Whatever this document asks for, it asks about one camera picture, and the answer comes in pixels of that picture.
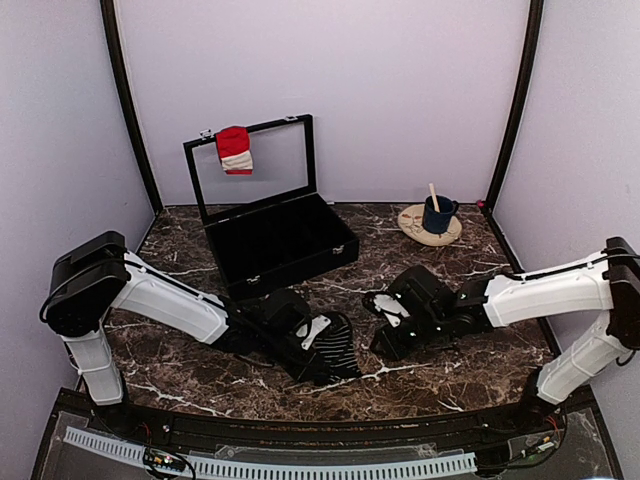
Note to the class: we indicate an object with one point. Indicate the small green circuit board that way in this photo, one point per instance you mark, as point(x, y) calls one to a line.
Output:
point(161, 461)

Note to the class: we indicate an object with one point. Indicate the black front rail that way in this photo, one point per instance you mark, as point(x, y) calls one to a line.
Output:
point(183, 432)

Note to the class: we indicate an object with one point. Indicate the red and beige sock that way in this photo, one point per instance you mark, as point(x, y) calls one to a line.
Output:
point(233, 150)

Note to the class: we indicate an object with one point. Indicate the wooden stick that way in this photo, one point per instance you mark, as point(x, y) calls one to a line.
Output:
point(434, 197)

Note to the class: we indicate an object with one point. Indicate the black display case box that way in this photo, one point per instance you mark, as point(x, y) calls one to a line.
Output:
point(270, 228)

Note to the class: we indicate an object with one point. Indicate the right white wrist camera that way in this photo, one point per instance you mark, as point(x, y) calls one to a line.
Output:
point(385, 305)

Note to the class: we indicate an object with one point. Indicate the dark blue mug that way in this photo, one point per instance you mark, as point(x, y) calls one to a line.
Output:
point(437, 220)

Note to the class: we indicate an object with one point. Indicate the black frame post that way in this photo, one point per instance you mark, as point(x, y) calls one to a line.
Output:
point(120, 75)
point(530, 43)

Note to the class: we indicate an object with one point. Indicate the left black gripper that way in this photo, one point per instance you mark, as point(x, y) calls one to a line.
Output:
point(302, 372)

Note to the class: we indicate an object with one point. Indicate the right black frame post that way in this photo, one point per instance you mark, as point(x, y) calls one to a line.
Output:
point(530, 43)

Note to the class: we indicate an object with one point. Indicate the left black frame post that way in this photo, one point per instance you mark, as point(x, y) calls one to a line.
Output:
point(120, 75)

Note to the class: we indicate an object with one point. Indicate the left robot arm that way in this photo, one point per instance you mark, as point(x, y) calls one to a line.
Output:
point(102, 275)

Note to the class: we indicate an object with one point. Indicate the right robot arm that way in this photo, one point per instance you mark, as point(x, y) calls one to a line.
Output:
point(606, 282)

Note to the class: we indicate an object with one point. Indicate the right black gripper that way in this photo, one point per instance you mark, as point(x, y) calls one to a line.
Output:
point(395, 350)

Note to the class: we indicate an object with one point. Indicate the black white striped sock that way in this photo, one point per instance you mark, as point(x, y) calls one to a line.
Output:
point(336, 349)

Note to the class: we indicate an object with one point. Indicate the white slotted cable duct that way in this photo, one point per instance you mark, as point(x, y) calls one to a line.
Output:
point(267, 465)

